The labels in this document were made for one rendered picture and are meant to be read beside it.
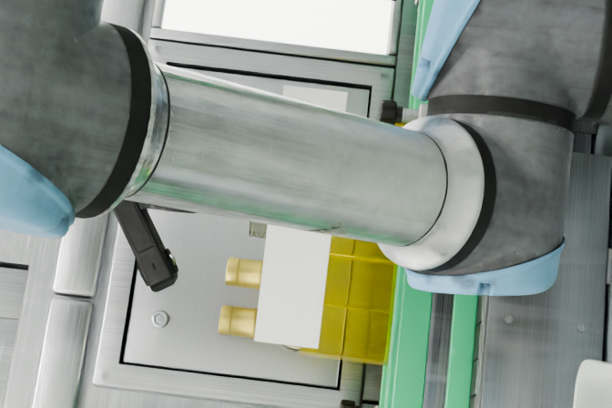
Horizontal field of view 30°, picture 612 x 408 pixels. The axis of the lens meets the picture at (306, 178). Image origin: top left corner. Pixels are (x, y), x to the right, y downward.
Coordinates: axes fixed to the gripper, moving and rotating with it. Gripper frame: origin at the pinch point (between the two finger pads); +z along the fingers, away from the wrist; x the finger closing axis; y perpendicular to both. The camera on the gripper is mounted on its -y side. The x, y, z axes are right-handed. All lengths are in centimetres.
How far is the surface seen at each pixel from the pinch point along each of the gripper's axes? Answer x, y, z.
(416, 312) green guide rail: 11.0, -9.2, 14.4
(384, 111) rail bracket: 14.1, 11.6, 8.6
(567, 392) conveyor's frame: 7.5, -15.0, 30.3
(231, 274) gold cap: 23.6, -8.8, -6.3
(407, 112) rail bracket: 14.7, 11.8, 11.1
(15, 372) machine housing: 36, -26, -33
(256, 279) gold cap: 23.7, -9.0, -3.4
